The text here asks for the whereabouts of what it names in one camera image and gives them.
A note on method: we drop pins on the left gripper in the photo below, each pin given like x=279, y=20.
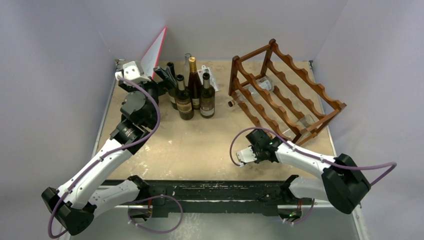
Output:
x=163, y=86

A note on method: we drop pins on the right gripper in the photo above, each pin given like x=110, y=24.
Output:
x=257, y=145

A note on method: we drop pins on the dark green wine bottle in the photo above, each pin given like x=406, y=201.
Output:
x=171, y=92

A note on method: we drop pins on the gold capped red wine bottle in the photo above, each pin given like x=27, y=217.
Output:
x=194, y=83

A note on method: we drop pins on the silver capped bottle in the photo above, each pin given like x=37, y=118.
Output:
x=207, y=97
x=183, y=99

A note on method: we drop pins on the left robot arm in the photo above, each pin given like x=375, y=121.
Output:
x=76, y=203

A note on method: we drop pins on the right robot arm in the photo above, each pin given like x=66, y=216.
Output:
x=336, y=179

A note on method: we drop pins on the wooden wine rack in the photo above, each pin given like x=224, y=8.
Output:
x=295, y=93

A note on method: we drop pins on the clear bottle in rack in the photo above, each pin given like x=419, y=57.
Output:
x=264, y=83

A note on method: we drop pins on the red framed whiteboard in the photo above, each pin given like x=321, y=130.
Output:
x=151, y=57

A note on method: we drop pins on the white printed card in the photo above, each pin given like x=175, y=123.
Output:
x=212, y=79

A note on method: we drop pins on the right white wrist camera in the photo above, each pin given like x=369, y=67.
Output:
x=246, y=156

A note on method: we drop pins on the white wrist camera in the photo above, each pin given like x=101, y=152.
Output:
x=246, y=156
x=132, y=71

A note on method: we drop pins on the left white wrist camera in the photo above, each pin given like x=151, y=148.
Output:
x=132, y=71

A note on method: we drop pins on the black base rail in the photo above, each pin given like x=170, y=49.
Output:
x=267, y=198

